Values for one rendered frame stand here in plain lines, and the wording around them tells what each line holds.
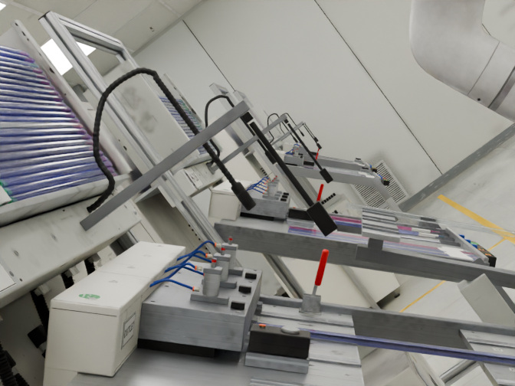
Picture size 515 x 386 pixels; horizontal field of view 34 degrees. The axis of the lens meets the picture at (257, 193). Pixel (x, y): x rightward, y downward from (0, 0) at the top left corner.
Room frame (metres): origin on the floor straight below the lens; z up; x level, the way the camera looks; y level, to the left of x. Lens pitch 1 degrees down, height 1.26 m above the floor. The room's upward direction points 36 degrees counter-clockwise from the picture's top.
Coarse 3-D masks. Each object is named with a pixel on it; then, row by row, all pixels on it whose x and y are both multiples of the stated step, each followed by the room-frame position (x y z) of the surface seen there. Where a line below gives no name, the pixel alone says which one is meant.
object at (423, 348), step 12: (264, 324) 1.25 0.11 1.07; (312, 336) 1.24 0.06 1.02; (324, 336) 1.24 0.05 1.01; (336, 336) 1.23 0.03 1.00; (348, 336) 1.23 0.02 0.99; (360, 336) 1.24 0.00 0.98; (396, 348) 1.23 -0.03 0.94; (408, 348) 1.23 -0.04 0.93; (420, 348) 1.23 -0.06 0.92; (432, 348) 1.22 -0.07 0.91; (444, 348) 1.22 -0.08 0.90; (456, 348) 1.23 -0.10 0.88; (480, 360) 1.22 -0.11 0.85; (492, 360) 1.22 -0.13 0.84; (504, 360) 1.22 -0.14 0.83
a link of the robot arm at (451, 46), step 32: (416, 0) 1.20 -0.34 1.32; (448, 0) 1.16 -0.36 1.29; (480, 0) 1.16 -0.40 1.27; (416, 32) 1.21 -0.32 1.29; (448, 32) 1.18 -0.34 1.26; (480, 32) 1.20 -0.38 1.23; (448, 64) 1.19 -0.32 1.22; (480, 64) 1.18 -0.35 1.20; (512, 64) 1.18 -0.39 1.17; (480, 96) 1.20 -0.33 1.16
